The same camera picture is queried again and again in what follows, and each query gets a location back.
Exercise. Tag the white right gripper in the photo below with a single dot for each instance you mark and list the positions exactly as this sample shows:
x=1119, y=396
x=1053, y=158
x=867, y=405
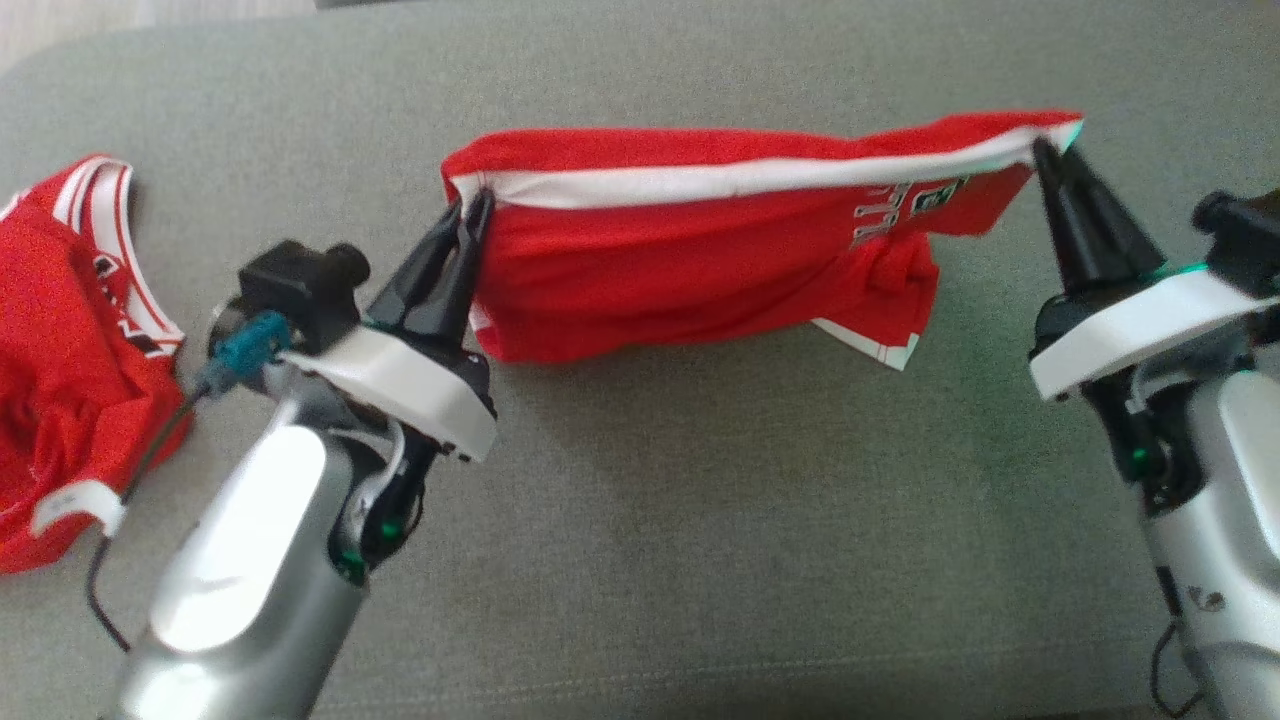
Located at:
x=1130, y=325

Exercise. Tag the large grey sofa chaise cushion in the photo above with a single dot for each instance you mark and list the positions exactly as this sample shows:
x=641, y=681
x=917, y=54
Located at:
x=700, y=520

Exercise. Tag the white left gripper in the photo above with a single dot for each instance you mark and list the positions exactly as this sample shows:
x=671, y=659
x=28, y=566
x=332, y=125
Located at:
x=420, y=395

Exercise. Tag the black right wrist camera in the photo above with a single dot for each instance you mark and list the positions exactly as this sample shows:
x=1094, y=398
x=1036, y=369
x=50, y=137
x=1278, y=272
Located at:
x=1245, y=240

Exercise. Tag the red Bulls 23 jersey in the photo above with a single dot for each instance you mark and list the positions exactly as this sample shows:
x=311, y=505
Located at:
x=60, y=350

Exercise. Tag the red shorts with white waistband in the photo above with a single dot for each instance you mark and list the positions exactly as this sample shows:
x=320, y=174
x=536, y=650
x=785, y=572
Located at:
x=680, y=270

